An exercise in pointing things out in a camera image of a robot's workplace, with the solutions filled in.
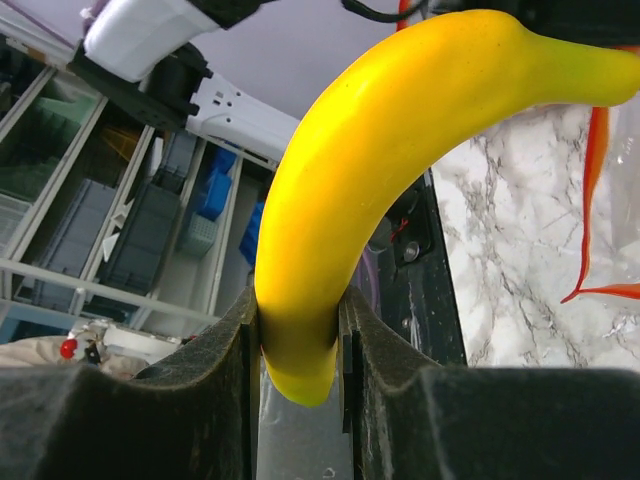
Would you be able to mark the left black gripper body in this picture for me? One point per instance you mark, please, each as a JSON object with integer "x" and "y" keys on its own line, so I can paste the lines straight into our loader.
{"x": 604, "y": 23}

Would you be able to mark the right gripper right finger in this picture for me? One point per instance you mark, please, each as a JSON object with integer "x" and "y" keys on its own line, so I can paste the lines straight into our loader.
{"x": 408, "y": 417}

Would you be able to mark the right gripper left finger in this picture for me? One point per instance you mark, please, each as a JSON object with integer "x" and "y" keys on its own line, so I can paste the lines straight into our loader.
{"x": 192, "y": 415}

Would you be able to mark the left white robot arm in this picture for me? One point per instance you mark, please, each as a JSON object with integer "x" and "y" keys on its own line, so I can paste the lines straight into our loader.
{"x": 140, "y": 56}

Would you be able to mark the grey storage shelf rack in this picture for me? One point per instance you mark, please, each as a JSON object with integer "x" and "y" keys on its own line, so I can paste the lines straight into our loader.
{"x": 105, "y": 216}

